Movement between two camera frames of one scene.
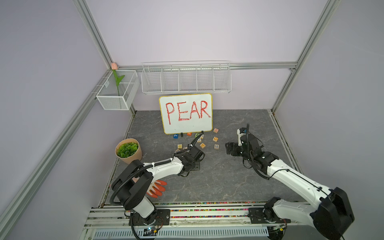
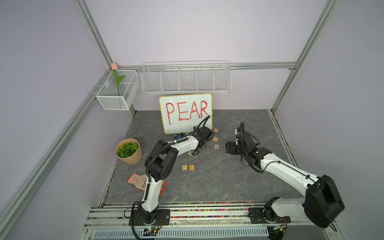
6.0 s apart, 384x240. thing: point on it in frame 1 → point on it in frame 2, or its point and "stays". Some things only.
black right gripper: [228, 147] stays
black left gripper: [197, 167] → [205, 145]
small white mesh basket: [129, 90] stays
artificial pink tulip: [114, 67] stays
